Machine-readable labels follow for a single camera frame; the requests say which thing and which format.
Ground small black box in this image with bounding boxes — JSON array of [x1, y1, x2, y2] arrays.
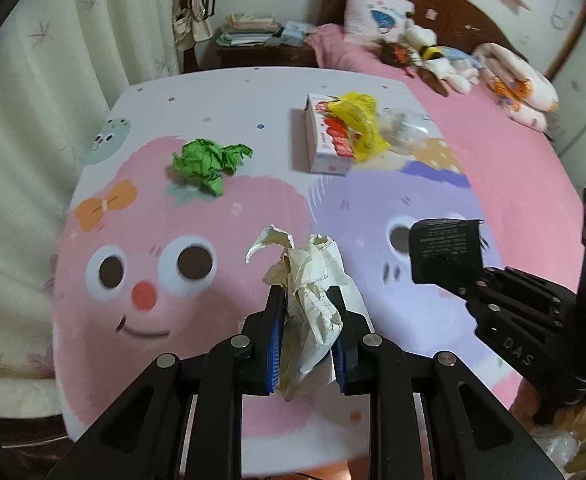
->
[[409, 219, 483, 289]]

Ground white paper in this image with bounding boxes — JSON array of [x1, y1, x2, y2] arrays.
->
[[245, 224, 370, 402]]

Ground green paper ball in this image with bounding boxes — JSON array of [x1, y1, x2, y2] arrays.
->
[[171, 139, 253, 197]]

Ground clear plastic wrapper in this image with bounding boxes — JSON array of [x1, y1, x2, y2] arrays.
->
[[378, 107, 439, 155]]

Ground red white strawberry box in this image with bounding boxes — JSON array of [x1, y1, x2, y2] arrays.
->
[[304, 93, 355, 176]]

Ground yellow plastic bag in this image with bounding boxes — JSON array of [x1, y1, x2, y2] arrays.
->
[[328, 91, 391, 164]]

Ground cartoon printed mat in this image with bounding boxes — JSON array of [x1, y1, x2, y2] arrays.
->
[[54, 67, 518, 439]]

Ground folded floral quilt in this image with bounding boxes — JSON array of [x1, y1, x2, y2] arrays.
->
[[473, 42, 560, 132]]

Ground stuffed plush toys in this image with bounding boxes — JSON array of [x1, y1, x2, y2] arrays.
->
[[374, 14, 480, 98]]

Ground wooden headboard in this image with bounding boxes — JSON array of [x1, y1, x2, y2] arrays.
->
[[319, 0, 520, 54]]

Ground white embroidered pillow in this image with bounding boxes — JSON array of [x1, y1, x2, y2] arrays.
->
[[344, 0, 415, 44]]

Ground wooden nightstand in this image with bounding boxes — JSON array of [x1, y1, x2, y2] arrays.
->
[[211, 27, 318, 68]]

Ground stack of books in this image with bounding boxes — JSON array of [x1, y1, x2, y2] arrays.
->
[[216, 13, 316, 48]]

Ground white curtain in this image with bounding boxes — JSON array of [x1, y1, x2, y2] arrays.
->
[[0, 0, 178, 418]]

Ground hanging bags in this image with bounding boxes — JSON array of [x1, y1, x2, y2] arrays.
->
[[171, 0, 216, 52]]

